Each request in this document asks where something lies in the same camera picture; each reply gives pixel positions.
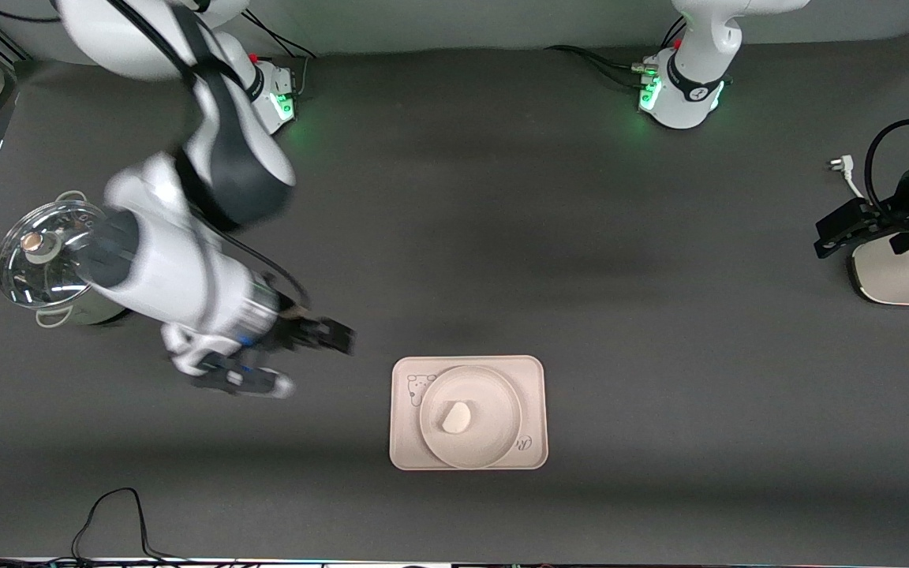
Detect black arm base cables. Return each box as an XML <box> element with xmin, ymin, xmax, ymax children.
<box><xmin>241</xmin><ymin>8</ymin><xmax>318</xmax><ymax>97</ymax></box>
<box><xmin>545</xmin><ymin>16</ymin><xmax>688</xmax><ymax>88</ymax></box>

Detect cream white toaster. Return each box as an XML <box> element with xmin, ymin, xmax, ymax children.
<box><xmin>851</xmin><ymin>233</ymin><xmax>909</xmax><ymax>307</ymax></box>

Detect white half-round bun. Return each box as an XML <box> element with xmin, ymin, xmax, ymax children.
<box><xmin>441</xmin><ymin>400</ymin><xmax>472</xmax><ymax>435</ymax></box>

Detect thin black cable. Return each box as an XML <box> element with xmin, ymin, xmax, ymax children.
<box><xmin>0</xmin><ymin>488</ymin><xmax>211</xmax><ymax>568</ymax></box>

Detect white toaster power cable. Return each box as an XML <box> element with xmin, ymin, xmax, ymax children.
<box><xmin>828</xmin><ymin>155</ymin><xmax>866</xmax><ymax>198</ymax></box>

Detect glass pot lid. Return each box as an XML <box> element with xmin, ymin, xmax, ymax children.
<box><xmin>0</xmin><ymin>199</ymin><xmax>112</xmax><ymax>308</ymax></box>

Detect pale green electric pot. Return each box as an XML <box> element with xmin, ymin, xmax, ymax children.
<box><xmin>0</xmin><ymin>190</ymin><xmax>136</xmax><ymax>328</ymax></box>

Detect beige rectangular tray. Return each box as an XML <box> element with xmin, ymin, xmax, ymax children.
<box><xmin>389</xmin><ymin>355</ymin><xmax>549</xmax><ymax>472</ymax></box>

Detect round beige plate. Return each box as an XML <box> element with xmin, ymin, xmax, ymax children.
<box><xmin>418</xmin><ymin>364</ymin><xmax>523</xmax><ymax>469</ymax></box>

